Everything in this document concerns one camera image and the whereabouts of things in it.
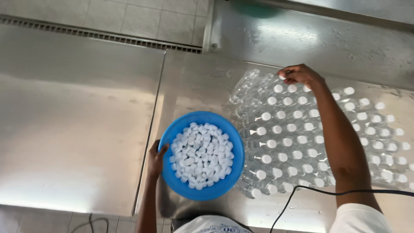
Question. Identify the person's left hand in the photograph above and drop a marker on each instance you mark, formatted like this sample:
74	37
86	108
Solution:
156	160

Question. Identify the person's right hand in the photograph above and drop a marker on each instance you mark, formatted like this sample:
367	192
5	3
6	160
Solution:
300	75

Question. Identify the person's right fingers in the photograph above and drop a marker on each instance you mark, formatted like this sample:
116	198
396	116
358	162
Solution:
288	73

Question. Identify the blue plastic bowl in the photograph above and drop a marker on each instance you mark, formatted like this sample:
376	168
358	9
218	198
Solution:
202	155

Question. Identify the group of clear capped bottles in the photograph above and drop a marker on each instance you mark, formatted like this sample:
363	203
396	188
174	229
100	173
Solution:
320	136

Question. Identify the pile of white bottle caps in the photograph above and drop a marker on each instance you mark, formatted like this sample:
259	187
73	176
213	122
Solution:
201	155

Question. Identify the person's white shirt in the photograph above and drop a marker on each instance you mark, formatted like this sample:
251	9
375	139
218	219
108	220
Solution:
359	220

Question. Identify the metal floor drain grate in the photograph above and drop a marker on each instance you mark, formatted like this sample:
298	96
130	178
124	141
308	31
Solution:
97	34

